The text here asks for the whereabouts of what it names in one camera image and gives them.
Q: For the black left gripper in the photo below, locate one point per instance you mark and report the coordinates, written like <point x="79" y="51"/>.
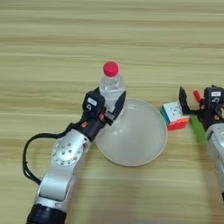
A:
<point x="93" y="127"/>

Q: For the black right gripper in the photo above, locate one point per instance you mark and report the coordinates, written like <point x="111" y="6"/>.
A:
<point x="208" y="116"/>

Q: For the clear bottle with red cap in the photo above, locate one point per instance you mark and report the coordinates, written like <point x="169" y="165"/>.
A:
<point x="112" y="87"/>

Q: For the colourful puzzle cube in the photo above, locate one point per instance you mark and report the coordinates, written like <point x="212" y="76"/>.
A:
<point x="174" y="116"/>

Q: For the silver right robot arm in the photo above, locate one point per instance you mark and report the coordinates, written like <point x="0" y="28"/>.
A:
<point x="217" y="157"/>

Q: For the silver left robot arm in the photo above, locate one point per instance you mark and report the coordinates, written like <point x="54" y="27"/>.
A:
<point x="61" y="175"/>

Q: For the red marker pen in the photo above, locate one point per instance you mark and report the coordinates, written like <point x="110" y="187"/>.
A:
<point x="197" y="96"/>

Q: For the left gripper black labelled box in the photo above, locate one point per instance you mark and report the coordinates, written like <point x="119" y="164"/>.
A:
<point x="93" y="103"/>

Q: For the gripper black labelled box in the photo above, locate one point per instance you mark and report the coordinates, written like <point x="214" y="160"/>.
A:
<point x="93" y="103"/>
<point x="215" y="95"/>

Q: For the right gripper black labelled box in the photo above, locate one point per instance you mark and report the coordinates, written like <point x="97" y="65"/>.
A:
<point x="215" y="95"/>

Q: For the green rectangular block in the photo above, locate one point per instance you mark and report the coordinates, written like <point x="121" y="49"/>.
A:
<point x="199" y="131"/>

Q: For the round white plate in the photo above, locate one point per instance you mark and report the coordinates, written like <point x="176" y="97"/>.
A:
<point x="140" y="137"/>

